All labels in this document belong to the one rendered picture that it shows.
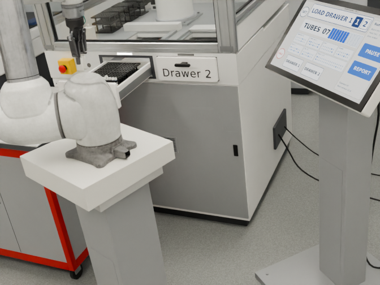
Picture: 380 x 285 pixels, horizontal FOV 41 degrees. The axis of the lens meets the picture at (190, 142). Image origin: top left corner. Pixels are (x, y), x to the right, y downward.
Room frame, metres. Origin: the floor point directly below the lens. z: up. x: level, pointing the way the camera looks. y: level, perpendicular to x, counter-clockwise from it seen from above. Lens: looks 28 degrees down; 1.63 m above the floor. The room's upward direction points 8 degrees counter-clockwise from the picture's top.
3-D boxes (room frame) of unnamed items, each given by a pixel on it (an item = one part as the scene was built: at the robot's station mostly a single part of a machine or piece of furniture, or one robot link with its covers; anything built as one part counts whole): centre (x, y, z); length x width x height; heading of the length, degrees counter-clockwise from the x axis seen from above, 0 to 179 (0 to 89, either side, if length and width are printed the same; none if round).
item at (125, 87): (2.19, 0.30, 0.86); 0.40 x 0.26 x 0.06; 153
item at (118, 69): (2.18, 0.30, 0.87); 0.22 x 0.18 x 0.06; 153
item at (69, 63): (2.42, 0.55, 0.88); 0.07 x 0.05 x 0.07; 63
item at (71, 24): (2.12, 0.41, 1.13); 0.08 x 0.07 x 0.09; 160
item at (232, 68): (2.70, 0.00, 0.87); 1.02 x 0.95 x 0.14; 63
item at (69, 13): (2.12, 0.40, 1.20); 0.09 x 0.09 x 0.06
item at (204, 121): (2.70, -0.01, 0.40); 1.03 x 0.95 x 0.80; 63
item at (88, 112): (1.54, 0.31, 1.00); 0.18 x 0.16 x 0.22; 97
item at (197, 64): (2.14, -0.03, 0.87); 0.29 x 0.02 x 0.11; 63
